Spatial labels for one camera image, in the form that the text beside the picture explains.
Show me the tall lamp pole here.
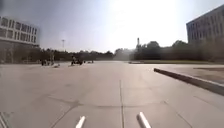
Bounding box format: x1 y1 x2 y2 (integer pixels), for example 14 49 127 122
60 39 66 52

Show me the large grey building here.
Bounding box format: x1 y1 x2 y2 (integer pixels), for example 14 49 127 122
185 3 224 61

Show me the large white gridded building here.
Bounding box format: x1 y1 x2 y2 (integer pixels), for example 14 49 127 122
0 15 41 64

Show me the grey paved plaza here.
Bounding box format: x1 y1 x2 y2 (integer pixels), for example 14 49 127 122
0 60 224 128

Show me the vehicle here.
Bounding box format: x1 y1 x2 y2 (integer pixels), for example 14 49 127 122
69 54 95 66

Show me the raised paved platform with kerb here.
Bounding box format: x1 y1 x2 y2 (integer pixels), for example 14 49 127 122
153 64 224 97

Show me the row of trees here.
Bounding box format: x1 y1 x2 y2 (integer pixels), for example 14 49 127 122
13 39 224 63

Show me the group of people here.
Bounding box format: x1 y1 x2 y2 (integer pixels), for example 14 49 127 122
40 53 56 67

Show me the robot's own part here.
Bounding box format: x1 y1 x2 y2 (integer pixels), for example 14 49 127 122
136 111 152 128
74 115 87 128

